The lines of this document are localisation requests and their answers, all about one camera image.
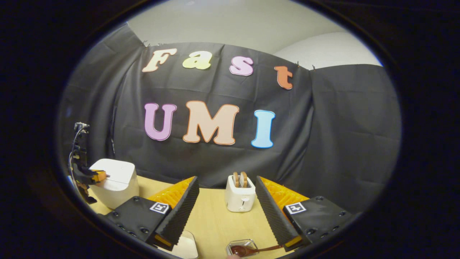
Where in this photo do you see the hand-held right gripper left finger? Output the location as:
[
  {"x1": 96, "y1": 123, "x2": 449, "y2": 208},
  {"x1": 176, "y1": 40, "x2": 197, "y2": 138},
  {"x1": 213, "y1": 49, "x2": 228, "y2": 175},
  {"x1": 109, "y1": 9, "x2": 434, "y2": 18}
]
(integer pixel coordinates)
[{"x1": 106, "y1": 176, "x2": 200, "y2": 251}]

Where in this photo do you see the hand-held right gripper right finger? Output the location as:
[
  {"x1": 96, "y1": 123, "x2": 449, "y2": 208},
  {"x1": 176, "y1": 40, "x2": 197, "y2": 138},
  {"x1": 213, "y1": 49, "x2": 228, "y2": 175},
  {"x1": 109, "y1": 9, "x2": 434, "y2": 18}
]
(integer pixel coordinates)
[{"x1": 254, "y1": 176, "x2": 356, "y2": 251}]

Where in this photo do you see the white rice cooker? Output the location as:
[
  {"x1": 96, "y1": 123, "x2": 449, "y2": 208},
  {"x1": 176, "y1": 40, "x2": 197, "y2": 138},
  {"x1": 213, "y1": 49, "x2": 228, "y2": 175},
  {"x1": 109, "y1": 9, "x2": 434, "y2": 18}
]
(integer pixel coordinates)
[{"x1": 88, "y1": 159, "x2": 139, "y2": 210}]

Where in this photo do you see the clear chopstick holder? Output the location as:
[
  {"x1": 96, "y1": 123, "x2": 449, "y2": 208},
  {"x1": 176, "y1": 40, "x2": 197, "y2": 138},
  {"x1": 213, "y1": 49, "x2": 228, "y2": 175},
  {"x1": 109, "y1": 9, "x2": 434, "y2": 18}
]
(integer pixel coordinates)
[{"x1": 226, "y1": 239, "x2": 258, "y2": 258}]

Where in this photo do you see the brown wooden spoon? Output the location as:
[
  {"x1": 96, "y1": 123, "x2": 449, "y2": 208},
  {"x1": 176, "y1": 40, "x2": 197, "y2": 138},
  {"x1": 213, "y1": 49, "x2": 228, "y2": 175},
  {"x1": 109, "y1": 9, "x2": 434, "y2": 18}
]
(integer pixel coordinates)
[{"x1": 230, "y1": 245, "x2": 284, "y2": 258}]

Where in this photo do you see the clear square glass dish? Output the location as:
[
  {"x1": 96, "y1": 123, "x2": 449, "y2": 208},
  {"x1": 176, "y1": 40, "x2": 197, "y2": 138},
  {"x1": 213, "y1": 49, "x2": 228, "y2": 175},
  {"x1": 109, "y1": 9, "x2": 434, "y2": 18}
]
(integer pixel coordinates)
[{"x1": 158, "y1": 230, "x2": 199, "y2": 259}]

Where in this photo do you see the white toaster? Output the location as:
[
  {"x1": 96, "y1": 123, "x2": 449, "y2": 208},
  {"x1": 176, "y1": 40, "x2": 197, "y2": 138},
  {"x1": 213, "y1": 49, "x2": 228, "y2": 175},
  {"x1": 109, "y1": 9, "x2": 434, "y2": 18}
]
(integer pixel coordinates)
[{"x1": 225, "y1": 175, "x2": 256, "y2": 213}]

